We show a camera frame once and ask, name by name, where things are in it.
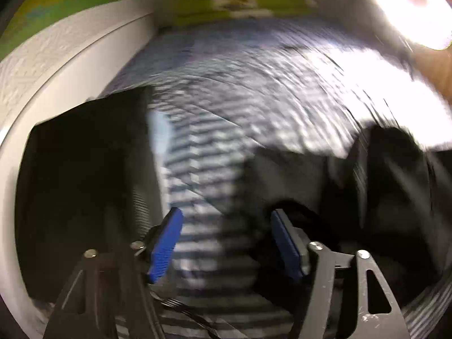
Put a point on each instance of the black cloth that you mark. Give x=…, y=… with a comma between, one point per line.
x=388, y=190

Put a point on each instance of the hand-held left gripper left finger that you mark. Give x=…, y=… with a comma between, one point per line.
x=166, y=243

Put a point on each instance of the wooden slat bed rail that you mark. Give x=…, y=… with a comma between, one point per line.
x=438, y=74

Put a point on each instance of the blue striped bed sheet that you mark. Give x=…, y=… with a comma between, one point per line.
x=219, y=46

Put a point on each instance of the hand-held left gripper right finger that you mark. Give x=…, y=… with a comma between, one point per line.
x=286, y=245

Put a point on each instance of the grey striped quilt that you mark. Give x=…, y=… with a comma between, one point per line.
x=300, y=95

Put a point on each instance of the wall map poster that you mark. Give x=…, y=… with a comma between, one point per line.
x=70, y=3

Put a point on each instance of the light blue folded cloth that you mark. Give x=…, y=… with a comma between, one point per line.
x=160, y=137

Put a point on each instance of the stack of black clothes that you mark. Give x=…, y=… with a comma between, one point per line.
x=81, y=190

